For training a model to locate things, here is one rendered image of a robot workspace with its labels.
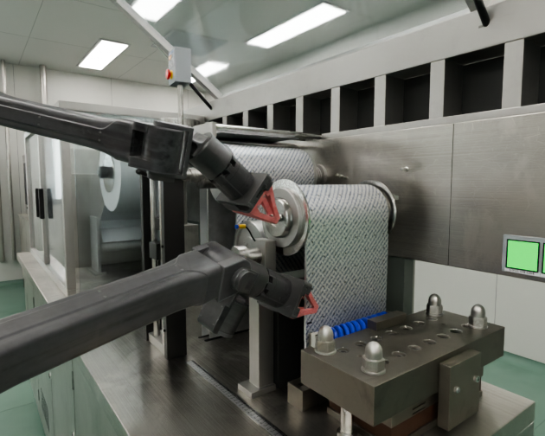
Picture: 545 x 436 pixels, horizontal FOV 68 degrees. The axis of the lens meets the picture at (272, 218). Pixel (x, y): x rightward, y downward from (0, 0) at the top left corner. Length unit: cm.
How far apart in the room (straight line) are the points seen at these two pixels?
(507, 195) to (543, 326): 263
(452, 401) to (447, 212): 38
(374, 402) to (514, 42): 68
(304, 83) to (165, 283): 89
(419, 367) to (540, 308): 276
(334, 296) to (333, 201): 19
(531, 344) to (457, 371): 277
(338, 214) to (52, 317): 53
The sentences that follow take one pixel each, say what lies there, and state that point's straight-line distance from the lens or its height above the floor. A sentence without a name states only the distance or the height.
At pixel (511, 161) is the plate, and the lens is 87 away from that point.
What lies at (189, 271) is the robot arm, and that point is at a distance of 54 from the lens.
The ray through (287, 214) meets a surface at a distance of 74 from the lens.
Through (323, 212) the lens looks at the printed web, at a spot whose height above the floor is 126.
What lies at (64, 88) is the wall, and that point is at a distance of 633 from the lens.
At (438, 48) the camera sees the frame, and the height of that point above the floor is 160.
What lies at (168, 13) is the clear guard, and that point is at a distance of 152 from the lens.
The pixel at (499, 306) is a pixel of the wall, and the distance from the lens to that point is 354.
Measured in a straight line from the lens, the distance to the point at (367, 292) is 88.
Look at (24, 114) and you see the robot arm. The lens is 74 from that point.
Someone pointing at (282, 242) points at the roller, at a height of 120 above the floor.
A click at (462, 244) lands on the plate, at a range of 92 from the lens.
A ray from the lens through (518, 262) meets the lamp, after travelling 87.
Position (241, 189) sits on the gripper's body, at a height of 131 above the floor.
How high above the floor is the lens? 132
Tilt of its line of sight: 5 degrees down
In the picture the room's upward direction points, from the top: straight up
